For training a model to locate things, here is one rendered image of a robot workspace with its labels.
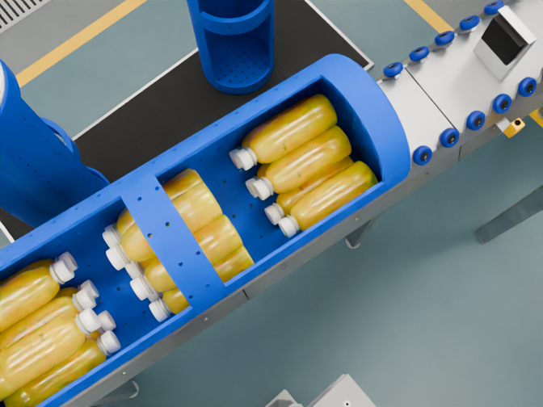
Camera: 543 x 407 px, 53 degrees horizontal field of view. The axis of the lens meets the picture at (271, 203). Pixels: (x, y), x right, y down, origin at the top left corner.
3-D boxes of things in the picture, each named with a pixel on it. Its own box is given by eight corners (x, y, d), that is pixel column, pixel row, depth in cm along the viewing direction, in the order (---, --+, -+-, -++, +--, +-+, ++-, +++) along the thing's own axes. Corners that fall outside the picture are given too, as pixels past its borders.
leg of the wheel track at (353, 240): (363, 243, 212) (398, 194, 152) (351, 251, 211) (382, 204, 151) (354, 231, 213) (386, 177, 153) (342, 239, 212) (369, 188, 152)
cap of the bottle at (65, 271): (64, 284, 96) (73, 279, 96) (51, 266, 95) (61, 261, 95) (66, 279, 100) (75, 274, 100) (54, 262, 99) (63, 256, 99)
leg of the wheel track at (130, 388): (142, 392, 196) (84, 401, 136) (128, 400, 195) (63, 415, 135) (134, 377, 198) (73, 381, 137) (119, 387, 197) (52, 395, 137)
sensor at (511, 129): (517, 132, 128) (527, 123, 123) (507, 139, 127) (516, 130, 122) (495, 107, 129) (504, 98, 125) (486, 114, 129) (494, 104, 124)
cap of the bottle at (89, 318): (86, 317, 97) (95, 312, 97) (94, 335, 95) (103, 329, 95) (76, 310, 93) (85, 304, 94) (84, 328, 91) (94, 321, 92)
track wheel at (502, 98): (512, 91, 121) (505, 89, 122) (496, 102, 120) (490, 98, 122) (514, 108, 123) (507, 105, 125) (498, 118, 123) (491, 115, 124)
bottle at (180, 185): (194, 173, 106) (110, 224, 103) (192, 164, 99) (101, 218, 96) (213, 203, 105) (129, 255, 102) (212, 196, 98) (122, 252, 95)
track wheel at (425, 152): (431, 144, 117) (426, 140, 119) (415, 154, 116) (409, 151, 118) (435, 160, 120) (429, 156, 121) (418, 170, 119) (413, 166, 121)
